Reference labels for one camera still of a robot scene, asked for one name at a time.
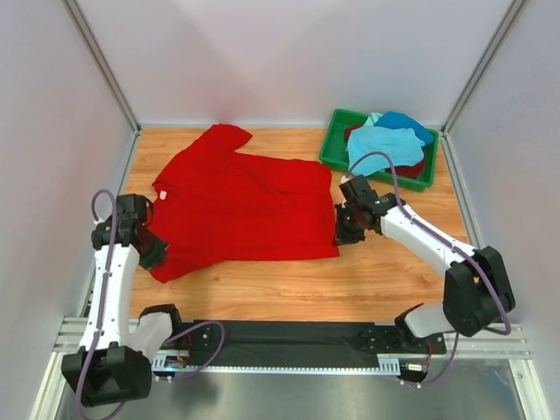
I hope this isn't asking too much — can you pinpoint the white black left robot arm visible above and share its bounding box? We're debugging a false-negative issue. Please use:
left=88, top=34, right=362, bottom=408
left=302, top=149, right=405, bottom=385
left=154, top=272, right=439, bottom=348
left=61, top=194, right=185, bottom=407

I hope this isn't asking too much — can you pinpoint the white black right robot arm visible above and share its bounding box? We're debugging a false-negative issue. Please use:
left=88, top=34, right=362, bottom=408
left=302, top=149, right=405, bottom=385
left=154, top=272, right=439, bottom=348
left=334, top=176, right=516, bottom=354

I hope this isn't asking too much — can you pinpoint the green plastic bin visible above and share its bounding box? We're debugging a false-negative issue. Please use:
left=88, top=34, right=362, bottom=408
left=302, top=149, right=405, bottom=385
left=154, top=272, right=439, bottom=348
left=318, top=108, right=439, bottom=192

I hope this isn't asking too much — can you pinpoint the dark red t shirt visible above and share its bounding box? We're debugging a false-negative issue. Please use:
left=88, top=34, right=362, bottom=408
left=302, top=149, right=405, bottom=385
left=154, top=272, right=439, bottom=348
left=345, top=126, right=424, bottom=178

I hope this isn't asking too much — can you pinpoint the light blue t shirt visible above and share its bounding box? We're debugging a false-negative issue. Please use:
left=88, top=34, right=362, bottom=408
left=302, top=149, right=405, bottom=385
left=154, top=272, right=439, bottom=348
left=345, top=111, right=434, bottom=178

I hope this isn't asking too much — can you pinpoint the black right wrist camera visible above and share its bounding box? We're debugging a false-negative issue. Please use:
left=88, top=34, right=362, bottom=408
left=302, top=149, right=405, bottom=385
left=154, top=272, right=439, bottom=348
left=339, top=175, right=378, bottom=206

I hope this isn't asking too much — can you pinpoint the grey slotted cable duct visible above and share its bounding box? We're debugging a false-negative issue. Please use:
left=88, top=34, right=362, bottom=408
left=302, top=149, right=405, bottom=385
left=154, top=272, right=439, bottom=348
left=151, top=353, right=401, bottom=376

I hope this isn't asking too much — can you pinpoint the left aluminium corner post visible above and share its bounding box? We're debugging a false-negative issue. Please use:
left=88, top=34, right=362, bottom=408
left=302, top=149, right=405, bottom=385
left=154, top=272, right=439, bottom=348
left=61, top=0, right=141, bottom=135

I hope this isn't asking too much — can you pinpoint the aluminium corner post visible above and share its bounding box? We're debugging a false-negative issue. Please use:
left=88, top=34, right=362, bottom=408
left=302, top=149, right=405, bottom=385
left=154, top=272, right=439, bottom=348
left=61, top=0, right=141, bottom=135
left=441, top=0, right=528, bottom=136

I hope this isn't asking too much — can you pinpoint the right aluminium corner post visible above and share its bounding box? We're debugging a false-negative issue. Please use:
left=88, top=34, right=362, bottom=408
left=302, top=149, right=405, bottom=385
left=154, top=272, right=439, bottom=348
left=441, top=0, right=528, bottom=136

